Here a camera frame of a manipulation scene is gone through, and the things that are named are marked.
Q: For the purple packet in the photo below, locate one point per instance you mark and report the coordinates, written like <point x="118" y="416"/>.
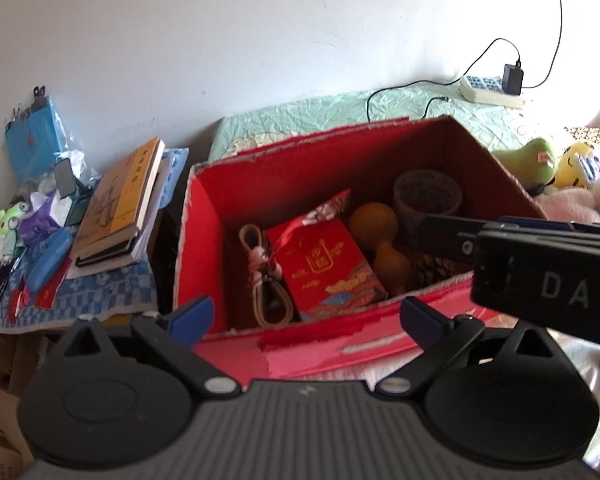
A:
<point x="37" y="225"/>

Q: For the green frog toy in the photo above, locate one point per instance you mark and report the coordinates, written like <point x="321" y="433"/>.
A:
<point x="10" y="217"/>

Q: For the blue plastic bag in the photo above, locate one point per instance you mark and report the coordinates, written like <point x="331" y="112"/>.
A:
<point x="30" y="135"/>

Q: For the red paper packet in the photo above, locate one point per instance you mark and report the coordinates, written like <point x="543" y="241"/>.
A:
<point x="50" y="295"/>

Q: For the small red gift box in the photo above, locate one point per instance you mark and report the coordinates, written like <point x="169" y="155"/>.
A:
<point x="325" y="270"/>

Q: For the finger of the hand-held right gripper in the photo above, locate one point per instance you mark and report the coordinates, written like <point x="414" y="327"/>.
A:
<point x="447" y="237"/>
<point x="555" y="226"/>

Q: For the pink plush toy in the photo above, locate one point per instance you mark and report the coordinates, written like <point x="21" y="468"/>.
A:
<point x="570" y="205"/>

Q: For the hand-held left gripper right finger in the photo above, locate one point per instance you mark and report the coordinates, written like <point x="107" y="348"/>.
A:
<point x="422" y="322"/>

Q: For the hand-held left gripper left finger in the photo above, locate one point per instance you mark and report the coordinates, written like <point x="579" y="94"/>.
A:
<point x="192" y="322"/>

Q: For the brown pine cone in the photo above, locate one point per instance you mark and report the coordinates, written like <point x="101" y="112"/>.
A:
<point x="430" y="272"/>

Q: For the large red cardboard box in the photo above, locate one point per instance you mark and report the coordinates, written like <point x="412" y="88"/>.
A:
<point x="220" y="240"/>

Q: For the printed tape roll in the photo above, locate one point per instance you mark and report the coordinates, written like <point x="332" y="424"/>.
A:
<point x="410" y="220"/>

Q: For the pile of cardboard boxes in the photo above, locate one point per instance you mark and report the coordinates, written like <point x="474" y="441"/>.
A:
<point x="0" y="375"/>

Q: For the blue checkered cloth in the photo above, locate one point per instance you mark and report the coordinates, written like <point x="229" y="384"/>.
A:
<point x="105" y="295"/>

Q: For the yellow plush toy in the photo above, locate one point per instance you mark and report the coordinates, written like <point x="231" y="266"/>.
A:
<point x="575" y="160"/>

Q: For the leopard print cloth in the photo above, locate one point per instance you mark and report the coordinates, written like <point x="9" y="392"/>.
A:
<point x="595" y="142"/>

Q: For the white textured bedsheet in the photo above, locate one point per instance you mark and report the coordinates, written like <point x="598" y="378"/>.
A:
<point x="580" y="365"/>

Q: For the green plush toy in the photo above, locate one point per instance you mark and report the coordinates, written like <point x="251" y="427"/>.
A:
<point x="525" y="165"/>

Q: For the white power strip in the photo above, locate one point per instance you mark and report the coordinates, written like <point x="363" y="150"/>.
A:
<point x="480" y="90"/>

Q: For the stack of books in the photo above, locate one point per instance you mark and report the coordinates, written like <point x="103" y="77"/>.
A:
<point x="172" y="175"/>

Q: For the small black device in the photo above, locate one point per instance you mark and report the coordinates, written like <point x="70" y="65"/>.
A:
<point x="65" y="177"/>

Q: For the blue pencil case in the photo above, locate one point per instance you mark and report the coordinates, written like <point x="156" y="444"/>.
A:
<point x="47" y="260"/>

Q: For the black book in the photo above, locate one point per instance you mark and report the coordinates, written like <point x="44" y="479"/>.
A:
<point x="105" y="255"/>

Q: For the brown gourd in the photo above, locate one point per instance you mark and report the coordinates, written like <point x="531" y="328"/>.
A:
<point x="372" y="225"/>

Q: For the black charger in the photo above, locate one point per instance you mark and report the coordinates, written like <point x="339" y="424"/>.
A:
<point x="513" y="80"/>

